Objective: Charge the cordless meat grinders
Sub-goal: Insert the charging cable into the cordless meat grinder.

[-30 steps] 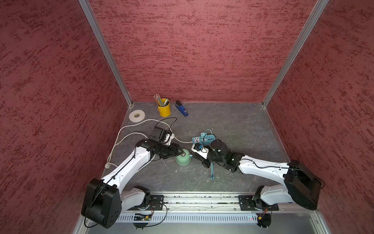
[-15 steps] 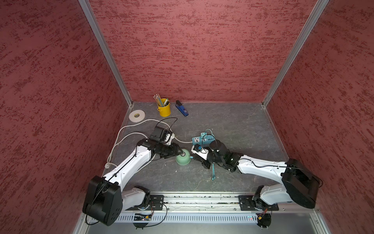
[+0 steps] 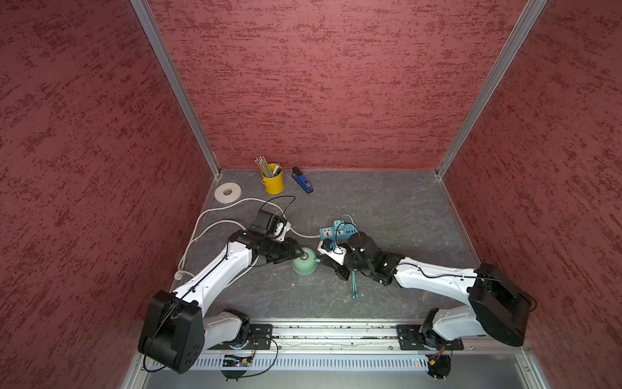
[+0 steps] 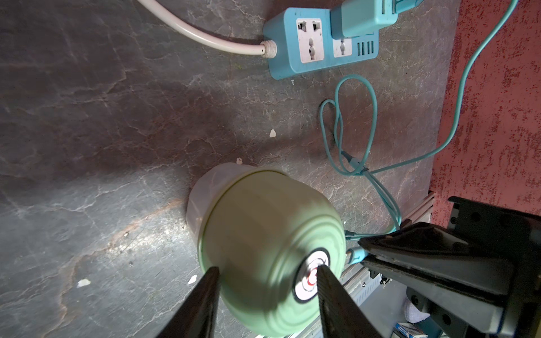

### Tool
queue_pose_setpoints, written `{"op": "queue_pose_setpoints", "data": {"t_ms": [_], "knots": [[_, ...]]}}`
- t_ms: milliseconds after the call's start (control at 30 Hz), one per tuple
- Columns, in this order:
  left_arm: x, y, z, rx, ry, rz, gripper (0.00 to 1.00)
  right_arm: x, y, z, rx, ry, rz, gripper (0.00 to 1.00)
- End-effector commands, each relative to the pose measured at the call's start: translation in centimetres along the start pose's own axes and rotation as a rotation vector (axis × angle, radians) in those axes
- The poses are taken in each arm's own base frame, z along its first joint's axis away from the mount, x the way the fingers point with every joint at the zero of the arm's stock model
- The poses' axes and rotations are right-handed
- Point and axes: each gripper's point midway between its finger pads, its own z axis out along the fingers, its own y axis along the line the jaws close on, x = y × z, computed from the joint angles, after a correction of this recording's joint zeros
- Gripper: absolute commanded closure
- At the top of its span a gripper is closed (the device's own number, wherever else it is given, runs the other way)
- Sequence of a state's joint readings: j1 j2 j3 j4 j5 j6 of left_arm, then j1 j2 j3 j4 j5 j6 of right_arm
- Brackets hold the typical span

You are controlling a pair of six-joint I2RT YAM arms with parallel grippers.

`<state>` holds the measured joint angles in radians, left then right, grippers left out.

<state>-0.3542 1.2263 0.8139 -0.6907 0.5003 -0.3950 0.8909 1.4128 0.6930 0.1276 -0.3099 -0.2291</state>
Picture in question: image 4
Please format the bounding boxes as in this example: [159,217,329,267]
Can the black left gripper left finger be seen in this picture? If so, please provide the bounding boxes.
[157,267,221,338]

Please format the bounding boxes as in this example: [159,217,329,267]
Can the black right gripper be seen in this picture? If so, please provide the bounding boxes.
[359,197,540,337]

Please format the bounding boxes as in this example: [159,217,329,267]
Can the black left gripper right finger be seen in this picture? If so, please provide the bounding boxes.
[316,265,382,337]

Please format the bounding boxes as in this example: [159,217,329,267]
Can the teal charging cable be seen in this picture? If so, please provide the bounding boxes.
[318,0,520,265]

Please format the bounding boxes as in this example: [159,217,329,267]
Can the green meat grinder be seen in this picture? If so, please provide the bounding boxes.
[186,163,346,337]

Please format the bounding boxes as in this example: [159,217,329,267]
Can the teal usb charger adapter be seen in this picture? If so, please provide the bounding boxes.
[331,0,398,39]

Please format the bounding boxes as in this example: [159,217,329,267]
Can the teal power strip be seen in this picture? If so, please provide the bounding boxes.
[263,8,379,80]

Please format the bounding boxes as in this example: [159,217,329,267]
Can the white power strip cable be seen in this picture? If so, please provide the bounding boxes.
[137,0,278,59]

